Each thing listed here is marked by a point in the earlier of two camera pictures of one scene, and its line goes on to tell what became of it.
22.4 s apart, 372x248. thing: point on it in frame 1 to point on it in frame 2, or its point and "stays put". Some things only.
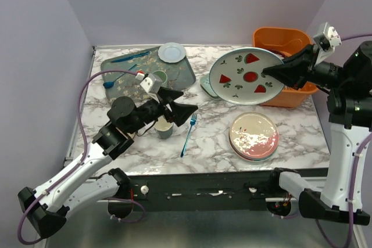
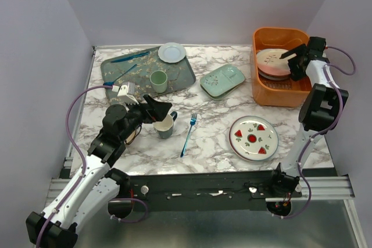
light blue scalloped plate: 171,52 stays put
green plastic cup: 163,76 stays put
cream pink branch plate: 253,135 to 268,61
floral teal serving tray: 120,85 stays put
